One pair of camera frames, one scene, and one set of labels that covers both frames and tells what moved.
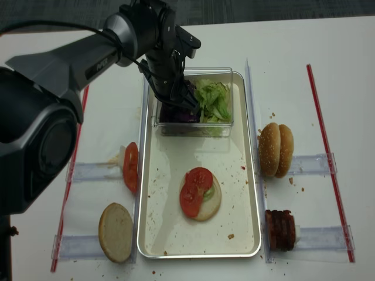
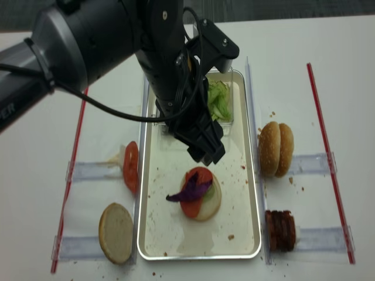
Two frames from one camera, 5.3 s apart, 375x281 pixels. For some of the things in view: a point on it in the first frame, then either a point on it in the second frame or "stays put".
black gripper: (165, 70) -> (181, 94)
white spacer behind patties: (297, 233) stays put
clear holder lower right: (324, 238) stays put
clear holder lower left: (78, 247) stays put
